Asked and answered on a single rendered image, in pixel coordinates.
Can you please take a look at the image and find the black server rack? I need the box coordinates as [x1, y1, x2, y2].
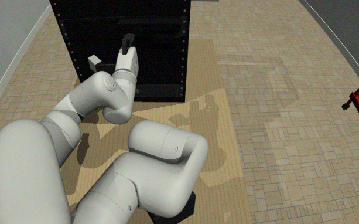
[49, 0, 191, 103]

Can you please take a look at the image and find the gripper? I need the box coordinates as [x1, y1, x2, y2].
[112, 33, 139, 78]

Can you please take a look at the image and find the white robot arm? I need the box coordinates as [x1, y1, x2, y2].
[0, 55, 208, 224]

